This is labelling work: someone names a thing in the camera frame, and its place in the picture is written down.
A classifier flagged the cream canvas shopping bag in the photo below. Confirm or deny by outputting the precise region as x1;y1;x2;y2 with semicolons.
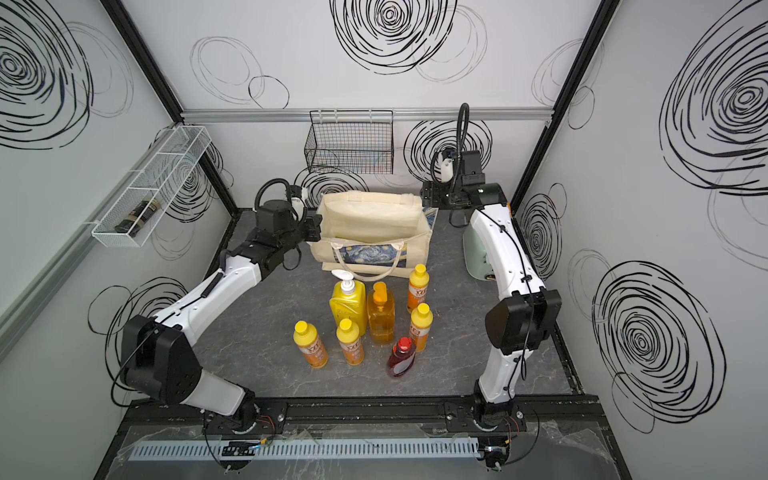
310;191;438;282

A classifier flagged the yellow pump soap bottle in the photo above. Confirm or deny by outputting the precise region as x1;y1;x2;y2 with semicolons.
329;269;368;335

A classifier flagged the orange bottle yellow cap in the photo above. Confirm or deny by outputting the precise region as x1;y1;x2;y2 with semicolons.
410;303;434;353
336;318;365;366
407;264;430;312
293;320;328;369

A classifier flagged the amber dish soap bottle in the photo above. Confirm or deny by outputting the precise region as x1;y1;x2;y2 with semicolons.
367;281;395;345

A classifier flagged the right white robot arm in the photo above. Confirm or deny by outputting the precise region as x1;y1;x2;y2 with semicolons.
420;181;562;430

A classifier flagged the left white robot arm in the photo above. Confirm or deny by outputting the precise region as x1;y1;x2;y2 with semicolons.
118;200;322;429

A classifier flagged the red liquid bottle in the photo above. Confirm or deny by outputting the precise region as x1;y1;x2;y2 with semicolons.
387;337;416;378

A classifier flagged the dark bottle in shelf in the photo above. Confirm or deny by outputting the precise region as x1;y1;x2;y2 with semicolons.
114;199;160;237

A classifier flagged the black wire wall basket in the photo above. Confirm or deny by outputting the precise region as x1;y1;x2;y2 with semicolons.
304;109;395;174

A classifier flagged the white wire wall shelf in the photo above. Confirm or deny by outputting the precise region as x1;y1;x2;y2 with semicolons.
91;124;211;248

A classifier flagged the grey slotted cable duct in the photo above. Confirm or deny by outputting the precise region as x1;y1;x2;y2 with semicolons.
128;437;481;462

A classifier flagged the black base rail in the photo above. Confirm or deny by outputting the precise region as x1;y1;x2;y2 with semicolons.
125;392;607;436

